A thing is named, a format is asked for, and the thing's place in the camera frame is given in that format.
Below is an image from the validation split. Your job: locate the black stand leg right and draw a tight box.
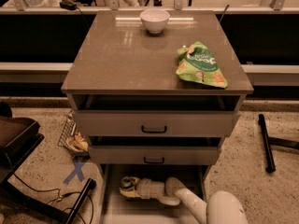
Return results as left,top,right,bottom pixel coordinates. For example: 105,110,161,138
257,113,299,174

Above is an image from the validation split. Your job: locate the open bottom drawer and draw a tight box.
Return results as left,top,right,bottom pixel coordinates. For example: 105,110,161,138
98,164,206,224

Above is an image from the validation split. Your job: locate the green chip bag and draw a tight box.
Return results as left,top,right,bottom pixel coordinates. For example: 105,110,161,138
176,41,228,89

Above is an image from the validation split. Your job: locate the middle drawer with handle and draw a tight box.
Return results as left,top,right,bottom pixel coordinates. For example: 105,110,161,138
88,137,222,165

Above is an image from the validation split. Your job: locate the blue tape cross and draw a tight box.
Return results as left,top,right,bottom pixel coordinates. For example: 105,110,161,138
63,157,89,184

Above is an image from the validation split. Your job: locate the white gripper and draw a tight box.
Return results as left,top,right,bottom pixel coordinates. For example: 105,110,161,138
120,176,152,199

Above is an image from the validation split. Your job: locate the black cable on floor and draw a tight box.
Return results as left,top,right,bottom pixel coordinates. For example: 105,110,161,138
12,171,95,224

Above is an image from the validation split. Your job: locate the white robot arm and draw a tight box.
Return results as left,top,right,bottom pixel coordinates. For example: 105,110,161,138
120,176,249,224

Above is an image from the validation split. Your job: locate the white ceramic bowl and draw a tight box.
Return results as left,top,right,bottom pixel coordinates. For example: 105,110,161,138
140,9,170,34

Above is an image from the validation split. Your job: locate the wire basket with items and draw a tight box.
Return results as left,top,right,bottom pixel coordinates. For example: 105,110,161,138
58,111,89,157

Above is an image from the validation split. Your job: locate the drawer with handle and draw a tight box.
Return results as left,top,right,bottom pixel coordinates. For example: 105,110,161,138
88,137,222,165
72,94,241,138

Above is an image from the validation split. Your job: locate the black power adapter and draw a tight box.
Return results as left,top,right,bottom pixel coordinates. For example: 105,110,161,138
60,1,77,10

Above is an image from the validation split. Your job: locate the grey drawer cabinet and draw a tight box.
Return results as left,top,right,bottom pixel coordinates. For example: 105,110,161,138
62,10,252,224

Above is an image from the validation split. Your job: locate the top drawer with handle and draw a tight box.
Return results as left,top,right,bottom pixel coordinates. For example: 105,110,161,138
72,94,241,138

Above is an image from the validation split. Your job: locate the red bull can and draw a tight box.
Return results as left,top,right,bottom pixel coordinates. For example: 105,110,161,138
121,176,135,189

